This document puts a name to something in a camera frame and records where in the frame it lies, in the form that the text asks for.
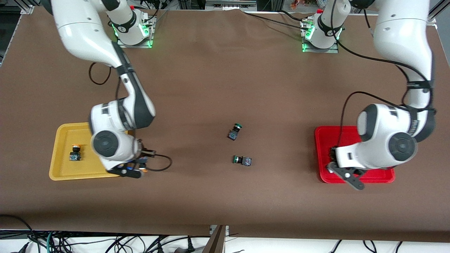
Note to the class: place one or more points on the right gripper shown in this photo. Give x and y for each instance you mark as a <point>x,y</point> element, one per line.
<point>139,162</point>

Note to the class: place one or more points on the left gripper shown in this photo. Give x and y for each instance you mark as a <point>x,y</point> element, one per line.
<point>332,155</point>

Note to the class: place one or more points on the yellow push button switch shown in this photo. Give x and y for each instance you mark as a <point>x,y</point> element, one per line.
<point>142,162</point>
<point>74,156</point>

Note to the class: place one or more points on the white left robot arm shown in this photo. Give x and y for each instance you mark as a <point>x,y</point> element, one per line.
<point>400,35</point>

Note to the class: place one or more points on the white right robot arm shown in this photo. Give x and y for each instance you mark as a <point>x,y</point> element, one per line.
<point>81,31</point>

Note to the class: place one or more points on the red plastic tray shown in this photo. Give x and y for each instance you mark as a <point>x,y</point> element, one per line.
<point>325,135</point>

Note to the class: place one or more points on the yellow plastic tray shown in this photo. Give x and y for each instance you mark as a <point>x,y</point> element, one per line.
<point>63,168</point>

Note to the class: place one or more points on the brown table cover mat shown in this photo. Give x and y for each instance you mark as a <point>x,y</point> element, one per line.
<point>225,88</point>

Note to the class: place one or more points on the colourful background items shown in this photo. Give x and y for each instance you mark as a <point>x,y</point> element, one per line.
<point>304,4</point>

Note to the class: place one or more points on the black equipment rack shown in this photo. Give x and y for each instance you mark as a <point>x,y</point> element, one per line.
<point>191,4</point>

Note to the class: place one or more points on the grey equipment box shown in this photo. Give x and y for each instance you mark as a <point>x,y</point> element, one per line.
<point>230,5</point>

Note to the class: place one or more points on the green push button switch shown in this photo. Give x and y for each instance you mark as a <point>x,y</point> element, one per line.
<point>246,161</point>
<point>232,134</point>

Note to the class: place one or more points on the white metal bracket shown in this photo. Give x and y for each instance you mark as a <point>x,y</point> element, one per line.
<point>212,230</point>

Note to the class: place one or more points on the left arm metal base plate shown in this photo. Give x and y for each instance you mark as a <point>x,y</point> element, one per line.
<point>321,51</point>

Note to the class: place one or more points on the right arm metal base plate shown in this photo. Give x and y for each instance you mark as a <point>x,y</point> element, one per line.
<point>135,46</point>

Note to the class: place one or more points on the grey metal post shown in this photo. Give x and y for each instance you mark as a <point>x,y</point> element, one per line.
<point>216,244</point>

